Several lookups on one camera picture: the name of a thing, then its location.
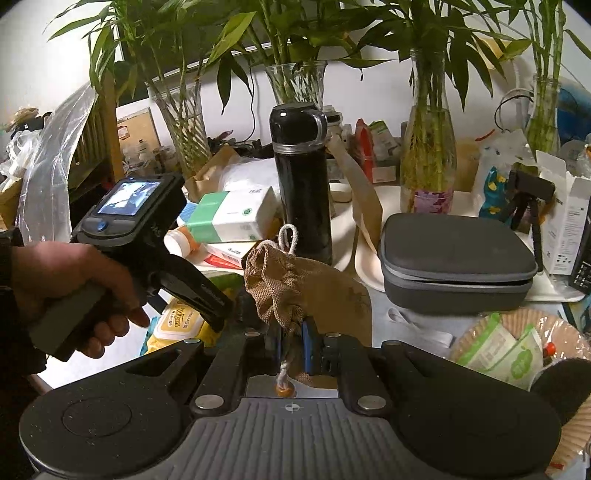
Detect red white box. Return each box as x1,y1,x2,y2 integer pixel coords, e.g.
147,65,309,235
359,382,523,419
198,242,259,271

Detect black cable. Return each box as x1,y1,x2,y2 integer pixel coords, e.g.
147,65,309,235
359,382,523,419
495,89,533,134

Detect wooden chair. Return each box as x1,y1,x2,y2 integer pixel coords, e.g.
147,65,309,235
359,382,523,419
69,69,122,190

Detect yellow wet wipes pack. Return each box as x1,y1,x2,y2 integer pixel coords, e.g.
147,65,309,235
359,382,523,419
147,295,227,352

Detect green white sachet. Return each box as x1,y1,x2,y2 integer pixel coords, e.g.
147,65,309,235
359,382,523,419
462,314,518,374
505,325,546,391

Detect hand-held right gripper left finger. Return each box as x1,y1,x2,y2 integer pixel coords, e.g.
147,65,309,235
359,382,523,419
126,320,284,415

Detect grey zip case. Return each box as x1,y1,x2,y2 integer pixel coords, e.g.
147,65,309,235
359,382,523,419
379,212,541,315

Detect wooden framed board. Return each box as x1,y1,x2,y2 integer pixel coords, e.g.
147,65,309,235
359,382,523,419
115,108,160,160

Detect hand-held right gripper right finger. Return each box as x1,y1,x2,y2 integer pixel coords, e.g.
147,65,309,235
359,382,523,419
302,320,458,413

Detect blue patterned packet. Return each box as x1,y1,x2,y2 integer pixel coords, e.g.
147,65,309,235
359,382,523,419
478,165,513,220

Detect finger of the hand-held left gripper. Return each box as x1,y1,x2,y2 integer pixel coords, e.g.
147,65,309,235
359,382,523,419
231,293,269,333

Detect blue plastic appliance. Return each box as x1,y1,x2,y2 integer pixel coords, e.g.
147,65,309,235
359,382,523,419
556,78,591,139

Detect person's left hand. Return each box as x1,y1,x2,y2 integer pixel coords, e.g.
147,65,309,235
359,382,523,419
11,241,151,360

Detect black thermos bottle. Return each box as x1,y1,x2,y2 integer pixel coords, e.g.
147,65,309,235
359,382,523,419
269,104,334,266

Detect orange bottle white cap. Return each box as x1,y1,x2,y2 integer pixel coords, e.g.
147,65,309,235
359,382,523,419
164,227,211,260

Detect green and white box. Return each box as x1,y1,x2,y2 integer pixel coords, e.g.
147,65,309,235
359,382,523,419
185,187,278,244

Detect bamboo in cut-glass vase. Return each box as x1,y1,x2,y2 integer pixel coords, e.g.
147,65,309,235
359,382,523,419
48,0,259,178

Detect bamboo in slim glass vase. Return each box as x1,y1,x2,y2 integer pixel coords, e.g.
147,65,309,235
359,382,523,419
508,0,591,158

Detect woven basket tray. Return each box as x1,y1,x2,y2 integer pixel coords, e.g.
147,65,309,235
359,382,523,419
449,310,591,469

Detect black fuzzy pouch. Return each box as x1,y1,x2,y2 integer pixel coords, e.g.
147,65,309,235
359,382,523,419
532,360,591,428

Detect white cloth strap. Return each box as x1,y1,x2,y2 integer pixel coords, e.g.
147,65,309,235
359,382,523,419
387,308,455,348

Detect red packet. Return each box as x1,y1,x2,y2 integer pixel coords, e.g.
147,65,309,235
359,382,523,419
353,119,376,182

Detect pale blue table cover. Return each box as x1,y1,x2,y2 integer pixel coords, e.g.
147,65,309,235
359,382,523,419
367,277,566,352

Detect burlap drawstring pouch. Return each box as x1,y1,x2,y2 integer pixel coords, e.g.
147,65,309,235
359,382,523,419
243,224,372,398

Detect black mini tripod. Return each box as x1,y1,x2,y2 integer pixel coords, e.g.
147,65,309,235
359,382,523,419
507,170,556,273

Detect white plastic parcel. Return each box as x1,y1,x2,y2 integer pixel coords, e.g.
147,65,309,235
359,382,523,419
222,157,282,195

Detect bamboo in glass bottle vase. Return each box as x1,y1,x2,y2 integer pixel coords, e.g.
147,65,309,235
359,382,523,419
365,0,532,215

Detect bamboo in flared glass vase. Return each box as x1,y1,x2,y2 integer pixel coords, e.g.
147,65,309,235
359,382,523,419
208,0,393,112

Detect white carton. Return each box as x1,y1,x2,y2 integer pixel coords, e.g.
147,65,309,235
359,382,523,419
536,150,591,276

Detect black carton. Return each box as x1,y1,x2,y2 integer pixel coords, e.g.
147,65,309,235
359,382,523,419
568,258,591,291

